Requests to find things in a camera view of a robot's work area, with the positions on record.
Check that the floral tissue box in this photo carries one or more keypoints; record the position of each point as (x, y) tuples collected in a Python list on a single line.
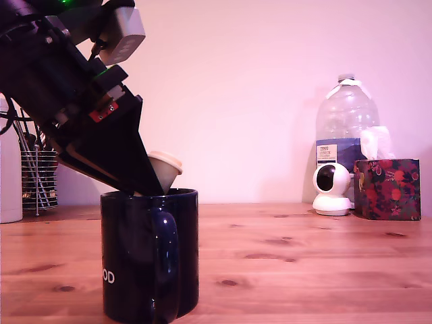
[(388, 192)]

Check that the black straw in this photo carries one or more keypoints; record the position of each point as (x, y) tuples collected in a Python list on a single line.
[(25, 123)]

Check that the beige coffee capsule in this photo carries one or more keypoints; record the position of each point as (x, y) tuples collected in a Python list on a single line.
[(167, 172)]

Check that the large clear water bottle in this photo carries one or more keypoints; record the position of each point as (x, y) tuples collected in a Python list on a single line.
[(341, 118)]

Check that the white bottle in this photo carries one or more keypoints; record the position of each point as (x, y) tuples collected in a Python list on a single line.
[(9, 175)]

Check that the dark blue lettered mug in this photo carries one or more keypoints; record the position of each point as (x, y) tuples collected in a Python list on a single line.
[(135, 243)]

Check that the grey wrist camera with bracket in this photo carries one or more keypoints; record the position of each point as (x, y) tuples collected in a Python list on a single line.
[(126, 37)]

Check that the white tissue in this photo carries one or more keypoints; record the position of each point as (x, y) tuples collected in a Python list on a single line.
[(374, 141)]

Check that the small white round camera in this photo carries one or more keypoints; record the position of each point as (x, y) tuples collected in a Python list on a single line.
[(332, 199)]

